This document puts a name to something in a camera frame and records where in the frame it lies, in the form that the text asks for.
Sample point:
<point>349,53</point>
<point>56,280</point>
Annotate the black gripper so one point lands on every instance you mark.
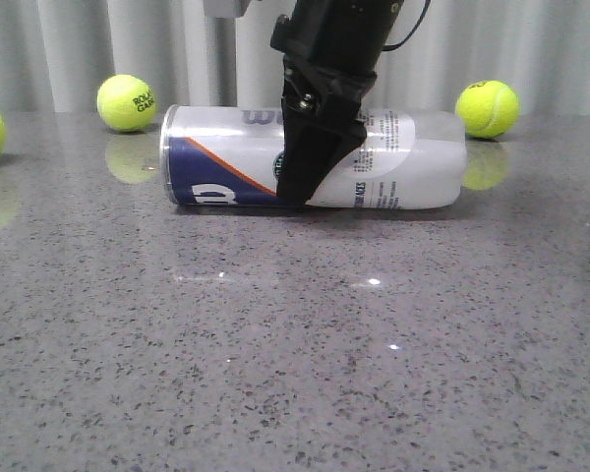
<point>331,49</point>

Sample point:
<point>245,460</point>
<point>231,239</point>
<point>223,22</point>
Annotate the white Wilson tennis ball can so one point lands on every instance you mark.
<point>227,156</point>

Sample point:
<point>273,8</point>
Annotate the yellow tennis ball right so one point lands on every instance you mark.
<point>488,109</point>

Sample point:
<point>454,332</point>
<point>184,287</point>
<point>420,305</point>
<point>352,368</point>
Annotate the yellow Roland Garros tennis ball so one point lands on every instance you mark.
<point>126,103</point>

